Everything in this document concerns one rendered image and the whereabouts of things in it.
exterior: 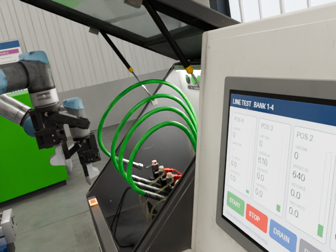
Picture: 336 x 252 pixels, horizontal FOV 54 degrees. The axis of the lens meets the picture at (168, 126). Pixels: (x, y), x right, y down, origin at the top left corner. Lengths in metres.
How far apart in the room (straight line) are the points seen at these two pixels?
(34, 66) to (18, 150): 3.55
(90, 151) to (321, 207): 1.01
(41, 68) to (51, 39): 6.69
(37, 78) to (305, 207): 0.74
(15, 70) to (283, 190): 0.71
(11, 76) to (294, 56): 0.68
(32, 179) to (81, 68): 3.73
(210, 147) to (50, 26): 7.03
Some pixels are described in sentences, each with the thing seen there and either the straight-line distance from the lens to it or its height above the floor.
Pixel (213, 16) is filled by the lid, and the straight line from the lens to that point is 0.88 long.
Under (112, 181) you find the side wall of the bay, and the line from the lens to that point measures 1.56.
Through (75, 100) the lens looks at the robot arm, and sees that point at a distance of 1.34.
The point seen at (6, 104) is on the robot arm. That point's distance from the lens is 1.28.
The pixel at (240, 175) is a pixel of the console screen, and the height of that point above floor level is 1.25.
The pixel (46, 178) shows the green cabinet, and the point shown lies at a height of 0.19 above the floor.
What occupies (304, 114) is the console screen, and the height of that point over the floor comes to 1.39.
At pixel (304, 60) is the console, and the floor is 1.47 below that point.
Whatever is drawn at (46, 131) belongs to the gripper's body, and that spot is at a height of 1.36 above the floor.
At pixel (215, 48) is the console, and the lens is 0.81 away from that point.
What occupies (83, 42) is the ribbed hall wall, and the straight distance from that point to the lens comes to 7.77.
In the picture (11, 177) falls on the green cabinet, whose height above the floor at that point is 0.35.
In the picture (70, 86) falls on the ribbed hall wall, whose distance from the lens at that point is 7.71.
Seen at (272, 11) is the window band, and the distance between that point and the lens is 6.63.
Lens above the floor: 1.53
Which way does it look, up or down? 13 degrees down
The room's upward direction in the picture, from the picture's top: 11 degrees counter-clockwise
